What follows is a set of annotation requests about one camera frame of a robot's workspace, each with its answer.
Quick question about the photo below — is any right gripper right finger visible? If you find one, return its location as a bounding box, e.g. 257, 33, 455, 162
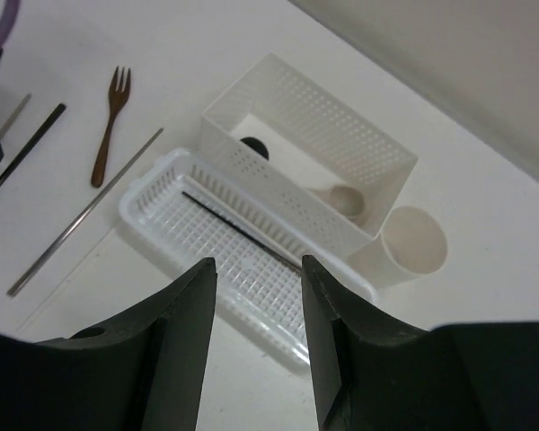
302, 255, 539, 430

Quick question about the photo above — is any white shallow mesh basket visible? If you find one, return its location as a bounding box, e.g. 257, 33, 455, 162
119, 148, 377, 365

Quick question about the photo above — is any thin clear chopstick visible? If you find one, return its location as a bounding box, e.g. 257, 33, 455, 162
15, 224, 120, 334

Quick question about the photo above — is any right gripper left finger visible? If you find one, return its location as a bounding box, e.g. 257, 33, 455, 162
0, 258, 217, 430

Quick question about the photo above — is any white round cup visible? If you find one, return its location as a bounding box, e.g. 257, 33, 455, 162
349, 206, 448, 289

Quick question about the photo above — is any beige plastic spoon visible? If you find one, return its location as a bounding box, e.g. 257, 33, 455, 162
308, 185, 366, 220

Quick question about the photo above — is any brown wooden fork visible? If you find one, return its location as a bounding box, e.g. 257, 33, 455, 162
90, 66, 132, 189

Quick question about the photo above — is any silver metal chopstick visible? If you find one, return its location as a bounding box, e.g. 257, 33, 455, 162
6, 128, 164, 298

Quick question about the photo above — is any black spoon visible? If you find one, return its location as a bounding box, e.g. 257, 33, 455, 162
241, 136, 270, 161

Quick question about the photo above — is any long black chopstick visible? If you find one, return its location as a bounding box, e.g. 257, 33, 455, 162
181, 191, 302, 275

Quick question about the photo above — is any white perforated deep box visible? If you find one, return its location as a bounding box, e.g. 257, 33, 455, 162
199, 53, 418, 259

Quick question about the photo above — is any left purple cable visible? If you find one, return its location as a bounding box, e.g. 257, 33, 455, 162
0, 0, 22, 53

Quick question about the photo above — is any grey metal chopstick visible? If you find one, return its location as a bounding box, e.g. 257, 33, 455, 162
0, 93, 32, 140

